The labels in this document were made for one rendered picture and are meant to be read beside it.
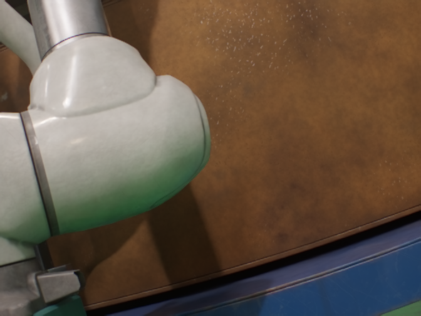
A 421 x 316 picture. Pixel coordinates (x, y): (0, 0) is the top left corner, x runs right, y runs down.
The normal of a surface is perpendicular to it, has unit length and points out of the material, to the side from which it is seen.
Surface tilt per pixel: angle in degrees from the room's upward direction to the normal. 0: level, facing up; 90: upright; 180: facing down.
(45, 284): 90
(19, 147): 78
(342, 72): 90
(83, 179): 113
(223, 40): 90
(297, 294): 90
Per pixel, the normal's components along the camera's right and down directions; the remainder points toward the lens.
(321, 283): -0.15, -0.05
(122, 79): 0.33, -0.45
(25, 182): 0.37, -0.07
